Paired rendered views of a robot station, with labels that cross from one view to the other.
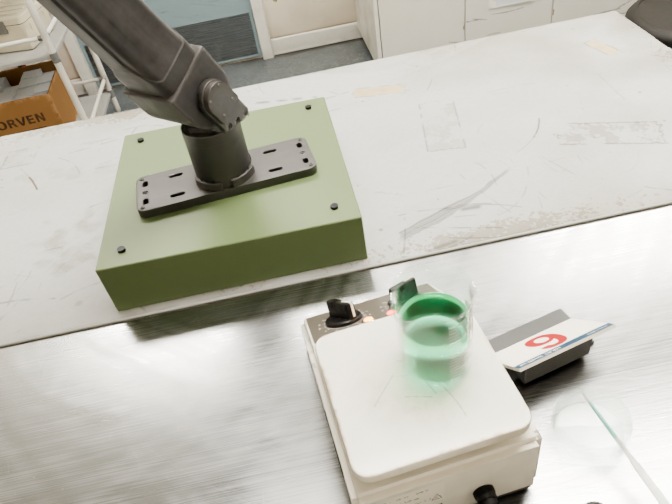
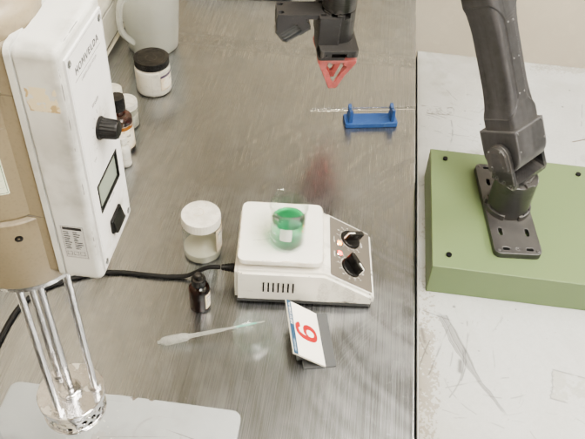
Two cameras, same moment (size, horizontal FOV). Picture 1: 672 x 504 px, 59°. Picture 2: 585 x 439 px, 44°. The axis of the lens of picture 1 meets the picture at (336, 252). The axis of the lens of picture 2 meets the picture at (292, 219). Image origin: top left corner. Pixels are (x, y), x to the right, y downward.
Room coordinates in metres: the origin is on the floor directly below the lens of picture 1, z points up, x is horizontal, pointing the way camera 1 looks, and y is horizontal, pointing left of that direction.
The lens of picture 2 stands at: (0.34, -0.77, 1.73)
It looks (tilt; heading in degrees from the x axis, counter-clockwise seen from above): 44 degrees down; 96
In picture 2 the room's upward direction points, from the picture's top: 4 degrees clockwise
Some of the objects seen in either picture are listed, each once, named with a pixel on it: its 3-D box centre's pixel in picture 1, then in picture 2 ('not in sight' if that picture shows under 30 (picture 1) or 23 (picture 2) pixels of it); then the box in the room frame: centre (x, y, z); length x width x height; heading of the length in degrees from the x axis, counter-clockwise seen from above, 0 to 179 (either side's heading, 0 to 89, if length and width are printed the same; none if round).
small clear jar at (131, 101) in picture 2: not in sight; (125, 112); (-0.09, 0.27, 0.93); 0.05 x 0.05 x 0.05
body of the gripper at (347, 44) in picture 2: not in sight; (337, 24); (0.27, 0.35, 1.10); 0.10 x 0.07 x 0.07; 104
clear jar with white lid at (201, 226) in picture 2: not in sight; (201, 233); (0.12, -0.02, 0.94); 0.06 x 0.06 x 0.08
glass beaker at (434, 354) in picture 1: (430, 328); (287, 220); (0.25, -0.05, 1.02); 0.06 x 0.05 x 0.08; 120
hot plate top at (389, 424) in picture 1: (414, 380); (281, 233); (0.24, -0.04, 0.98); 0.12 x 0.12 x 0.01; 7
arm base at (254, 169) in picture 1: (218, 149); (511, 192); (0.58, 0.11, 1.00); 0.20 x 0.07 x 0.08; 98
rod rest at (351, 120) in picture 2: not in sight; (371, 115); (0.35, 0.37, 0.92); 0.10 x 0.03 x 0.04; 15
